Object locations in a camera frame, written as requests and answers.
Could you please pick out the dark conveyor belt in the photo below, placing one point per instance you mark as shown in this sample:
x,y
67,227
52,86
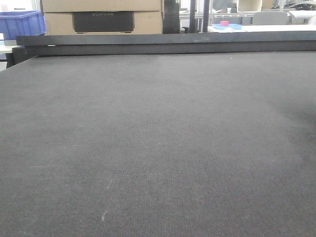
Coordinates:
x,y
190,145

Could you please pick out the large cardboard box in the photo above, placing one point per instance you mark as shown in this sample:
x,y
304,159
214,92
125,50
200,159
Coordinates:
x,y
102,17

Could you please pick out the blue tray on table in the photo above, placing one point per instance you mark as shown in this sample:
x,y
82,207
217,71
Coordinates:
x,y
228,27

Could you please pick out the pink tape roll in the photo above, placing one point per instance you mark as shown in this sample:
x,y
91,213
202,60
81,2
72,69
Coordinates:
x,y
224,23

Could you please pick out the grey chair back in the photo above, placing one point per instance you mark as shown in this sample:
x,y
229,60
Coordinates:
x,y
270,18

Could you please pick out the blue plastic crate on table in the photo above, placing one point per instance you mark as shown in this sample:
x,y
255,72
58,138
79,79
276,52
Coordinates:
x,y
22,23

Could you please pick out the black vertical post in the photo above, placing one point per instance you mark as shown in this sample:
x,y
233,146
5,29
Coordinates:
x,y
206,6

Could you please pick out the black conveyor side rail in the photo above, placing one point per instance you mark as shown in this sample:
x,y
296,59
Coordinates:
x,y
75,45

